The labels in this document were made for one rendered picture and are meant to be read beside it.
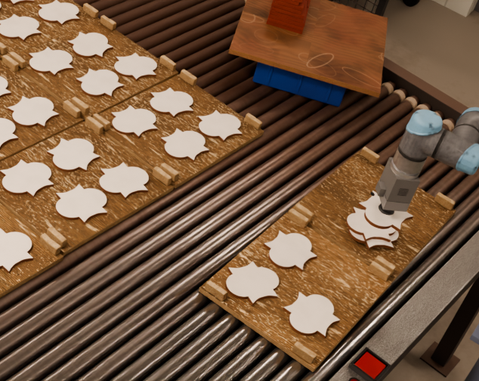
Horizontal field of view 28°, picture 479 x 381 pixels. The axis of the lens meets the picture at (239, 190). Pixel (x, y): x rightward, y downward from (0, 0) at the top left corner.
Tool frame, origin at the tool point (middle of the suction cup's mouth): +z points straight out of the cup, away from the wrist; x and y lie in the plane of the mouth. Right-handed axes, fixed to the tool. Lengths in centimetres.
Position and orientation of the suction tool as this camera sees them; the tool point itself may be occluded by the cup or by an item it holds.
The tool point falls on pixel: (384, 212)
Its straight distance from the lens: 247.7
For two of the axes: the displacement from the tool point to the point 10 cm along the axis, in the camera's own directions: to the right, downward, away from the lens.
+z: -2.3, 7.3, 6.4
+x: 9.7, 1.0, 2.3
